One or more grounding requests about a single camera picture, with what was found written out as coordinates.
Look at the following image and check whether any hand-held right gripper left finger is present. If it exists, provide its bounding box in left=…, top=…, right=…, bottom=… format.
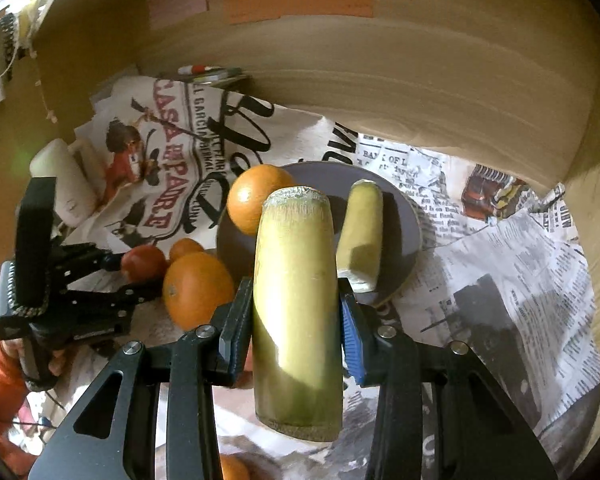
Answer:
left=27, top=276, right=255, bottom=480

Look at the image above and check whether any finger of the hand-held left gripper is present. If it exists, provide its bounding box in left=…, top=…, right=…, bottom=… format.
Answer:
left=66, top=282, right=156, bottom=317
left=55, top=241, right=125, bottom=273

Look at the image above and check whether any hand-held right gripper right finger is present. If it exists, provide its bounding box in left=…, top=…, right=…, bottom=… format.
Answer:
left=336, top=276, right=561, bottom=480

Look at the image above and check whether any red tomato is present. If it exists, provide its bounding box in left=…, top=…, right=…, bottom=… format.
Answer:
left=120, top=245, right=168, bottom=283

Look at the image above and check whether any long yellow-green sugarcane piece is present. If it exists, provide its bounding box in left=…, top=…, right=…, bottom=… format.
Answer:
left=251, top=186, right=344, bottom=443

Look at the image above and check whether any person's left forearm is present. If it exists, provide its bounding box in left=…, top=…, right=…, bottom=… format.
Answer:
left=0, top=327, right=43, bottom=468

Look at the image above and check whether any large orange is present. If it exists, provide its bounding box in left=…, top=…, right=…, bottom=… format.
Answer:
left=162, top=252, right=237, bottom=332

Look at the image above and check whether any pale peeled sugarcane piece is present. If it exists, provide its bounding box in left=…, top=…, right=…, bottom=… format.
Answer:
left=29, top=138, right=99, bottom=229

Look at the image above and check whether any small orange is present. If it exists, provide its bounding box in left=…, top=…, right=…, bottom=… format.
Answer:
left=168, top=238, right=206, bottom=263

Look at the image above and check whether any short yellow-green sugarcane piece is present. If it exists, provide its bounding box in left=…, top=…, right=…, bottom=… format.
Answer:
left=335, top=179, right=385, bottom=293

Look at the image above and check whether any grey round plate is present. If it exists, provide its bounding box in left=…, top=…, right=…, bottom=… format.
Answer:
left=216, top=161, right=423, bottom=306

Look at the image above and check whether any newspaper sheet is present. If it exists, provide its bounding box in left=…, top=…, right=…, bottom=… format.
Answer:
left=205, top=120, right=600, bottom=480

